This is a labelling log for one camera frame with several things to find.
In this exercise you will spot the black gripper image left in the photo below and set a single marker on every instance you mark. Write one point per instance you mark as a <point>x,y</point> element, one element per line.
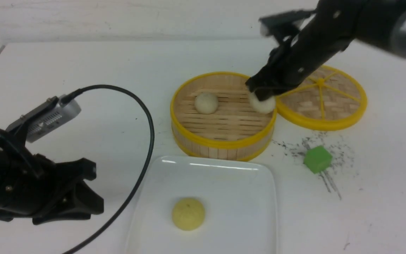
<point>46,198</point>

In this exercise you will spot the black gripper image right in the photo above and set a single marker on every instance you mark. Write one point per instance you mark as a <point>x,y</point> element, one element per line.
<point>330,31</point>

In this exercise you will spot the white steamed bun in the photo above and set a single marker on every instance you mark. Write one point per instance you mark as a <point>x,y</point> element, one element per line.
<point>262,107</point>
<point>206,103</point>

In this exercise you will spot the white rectangular plate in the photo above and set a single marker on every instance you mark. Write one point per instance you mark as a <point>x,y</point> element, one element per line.
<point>239,199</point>

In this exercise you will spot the yellow steamed bun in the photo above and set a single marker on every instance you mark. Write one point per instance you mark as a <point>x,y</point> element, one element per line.
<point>188,214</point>

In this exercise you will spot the bamboo steamer basket yellow rim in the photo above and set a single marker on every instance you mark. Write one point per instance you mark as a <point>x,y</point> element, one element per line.
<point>235,131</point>

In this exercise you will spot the bamboo steamer lid yellow rim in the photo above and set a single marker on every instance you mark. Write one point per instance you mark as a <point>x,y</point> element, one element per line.
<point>328,100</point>

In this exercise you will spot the green cube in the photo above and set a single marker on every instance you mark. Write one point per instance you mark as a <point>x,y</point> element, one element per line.
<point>317,159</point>

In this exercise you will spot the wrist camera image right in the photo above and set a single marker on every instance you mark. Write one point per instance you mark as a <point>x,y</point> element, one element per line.
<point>283,27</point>

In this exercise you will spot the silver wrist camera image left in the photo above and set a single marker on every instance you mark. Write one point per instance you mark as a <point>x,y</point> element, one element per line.
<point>42,120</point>

